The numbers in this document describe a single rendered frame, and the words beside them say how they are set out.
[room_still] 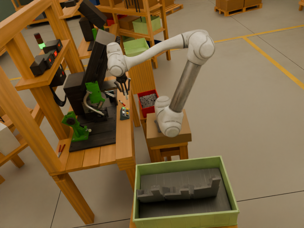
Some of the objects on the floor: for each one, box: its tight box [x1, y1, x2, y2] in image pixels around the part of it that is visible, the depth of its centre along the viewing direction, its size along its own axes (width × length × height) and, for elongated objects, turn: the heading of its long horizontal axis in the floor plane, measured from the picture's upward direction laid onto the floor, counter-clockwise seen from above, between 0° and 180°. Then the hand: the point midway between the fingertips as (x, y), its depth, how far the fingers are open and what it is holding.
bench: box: [48, 76, 141, 224], centre depth 267 cm, size 70×149×88 cm, turn 17°
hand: (125, 95), depth 174 cm, fingers closed
